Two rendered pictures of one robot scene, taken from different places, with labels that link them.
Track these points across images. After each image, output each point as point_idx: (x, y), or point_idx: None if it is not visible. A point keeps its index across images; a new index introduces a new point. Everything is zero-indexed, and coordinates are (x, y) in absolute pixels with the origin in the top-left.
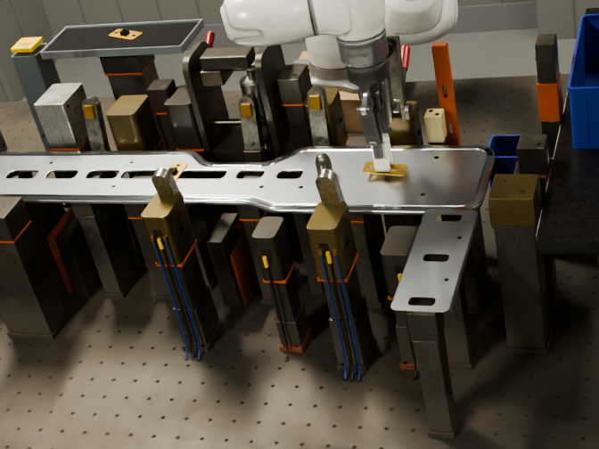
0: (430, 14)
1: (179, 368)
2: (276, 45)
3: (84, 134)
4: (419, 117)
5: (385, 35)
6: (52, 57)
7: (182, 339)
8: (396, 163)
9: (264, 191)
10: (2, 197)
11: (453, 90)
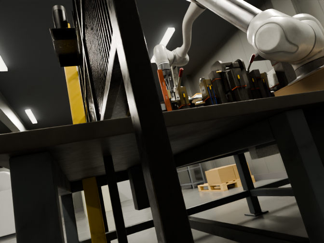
0: (251, 45)
1: None
2: (218, 63)
3: (274, 83)
4: (178, 92)
5: (158, 66)
6: None
7: None
8: (173, 103)
9: (199, 103)
10: None
11: (160, 85)
